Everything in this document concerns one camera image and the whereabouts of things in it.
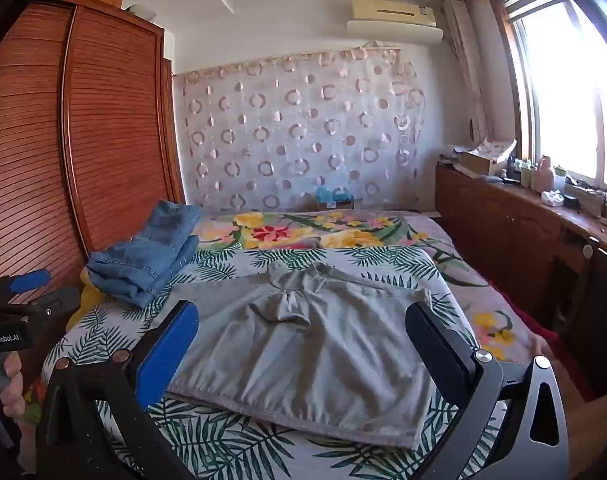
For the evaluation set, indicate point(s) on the wooden sideboard cabinet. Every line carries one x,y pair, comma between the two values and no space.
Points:
523,240

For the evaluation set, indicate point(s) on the grey pants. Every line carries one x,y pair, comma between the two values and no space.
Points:
308,340

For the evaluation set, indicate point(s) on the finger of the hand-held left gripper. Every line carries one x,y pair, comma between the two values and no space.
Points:
31,280
56,305

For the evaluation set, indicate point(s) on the red cloth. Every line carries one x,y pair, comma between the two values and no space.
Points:
543,332

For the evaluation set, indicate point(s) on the yellow cloth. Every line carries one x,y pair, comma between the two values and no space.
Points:
91,300

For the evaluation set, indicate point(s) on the cardboard box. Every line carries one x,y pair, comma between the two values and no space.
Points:
486,157

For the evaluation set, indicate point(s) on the wooden slatted wardrobe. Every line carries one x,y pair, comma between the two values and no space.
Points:
73,150

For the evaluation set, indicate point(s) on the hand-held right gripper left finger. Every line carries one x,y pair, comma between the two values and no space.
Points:
166,355

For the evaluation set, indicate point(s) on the leaf and flower print blanket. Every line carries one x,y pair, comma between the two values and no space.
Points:
333,240

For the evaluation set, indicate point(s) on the white window curtain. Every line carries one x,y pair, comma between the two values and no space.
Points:
466,70

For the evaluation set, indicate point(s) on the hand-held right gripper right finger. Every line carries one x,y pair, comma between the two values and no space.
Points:
441,345

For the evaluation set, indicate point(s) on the wall air conditioner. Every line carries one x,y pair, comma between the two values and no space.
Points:
393,10

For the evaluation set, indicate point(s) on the white air conditioner deflector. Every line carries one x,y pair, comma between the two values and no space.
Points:
393,31

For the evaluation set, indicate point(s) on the blue plastic bag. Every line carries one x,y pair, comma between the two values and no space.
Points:
333,195

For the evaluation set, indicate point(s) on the window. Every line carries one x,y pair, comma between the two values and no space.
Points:
568,85

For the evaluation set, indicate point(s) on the person's left hand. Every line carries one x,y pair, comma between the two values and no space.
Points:
12,385

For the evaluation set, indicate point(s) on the sheer curtain with circles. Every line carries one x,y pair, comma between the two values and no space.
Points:
303,135

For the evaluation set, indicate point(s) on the folded blue jeans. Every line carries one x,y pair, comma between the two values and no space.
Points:
143,255

